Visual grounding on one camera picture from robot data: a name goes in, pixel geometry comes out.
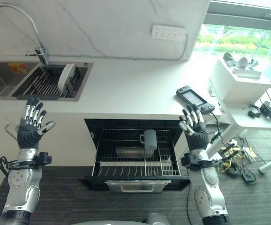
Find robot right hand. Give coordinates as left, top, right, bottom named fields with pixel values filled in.
left=178, top=104, right=208, bottom=153

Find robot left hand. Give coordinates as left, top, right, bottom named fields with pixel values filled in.
left=17, top=97, right=56, bottom=150

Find black dishwasher drawer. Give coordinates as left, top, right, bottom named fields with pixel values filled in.
left=78, top=118, right=190, bottom=193

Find black handheld controller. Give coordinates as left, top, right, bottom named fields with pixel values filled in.
left=176, top=86, right=216, bottom=114

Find grey mug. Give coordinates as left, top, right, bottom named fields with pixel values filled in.
left=139, top=129, right=158, bottom=151

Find black sink drain rack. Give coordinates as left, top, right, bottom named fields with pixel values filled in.
left=11, top=65, right=80, bottom=98

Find white side table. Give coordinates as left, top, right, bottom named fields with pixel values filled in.
left=207, top=87, right=271, bottom=174

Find stainless steel sink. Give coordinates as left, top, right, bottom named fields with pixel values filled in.
left=0, top=61, right=95, bottom=102

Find white cardboard box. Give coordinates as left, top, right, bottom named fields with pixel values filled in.
left=208, top=58, right=271, bottom=103

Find black floor adapter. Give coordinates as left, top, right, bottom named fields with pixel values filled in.
left=241, top=171, right=256, bottom=182

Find white round plate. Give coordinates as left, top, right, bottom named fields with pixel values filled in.
left=57, top=63, right=75, bottom=90

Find black device on table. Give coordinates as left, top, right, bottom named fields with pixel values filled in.
left=247, top=100, right=271, bottom=122

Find white items on box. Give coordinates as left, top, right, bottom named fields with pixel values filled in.
left=223, top=52, right=262, bottom=79

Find chrome gooseneck faucet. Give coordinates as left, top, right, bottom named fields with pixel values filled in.
left=0, top=4, right=50, bottom=66

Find black controller cable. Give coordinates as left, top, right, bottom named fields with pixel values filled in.
left=209, top=112, right=225, bottom=144

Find tangle of floor cables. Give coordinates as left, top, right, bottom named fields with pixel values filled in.
left=216, top=138, right=266, bottom=176

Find wire dishwasher rack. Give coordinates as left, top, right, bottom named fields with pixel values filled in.
left=92, top=129, right=181, bottom=177

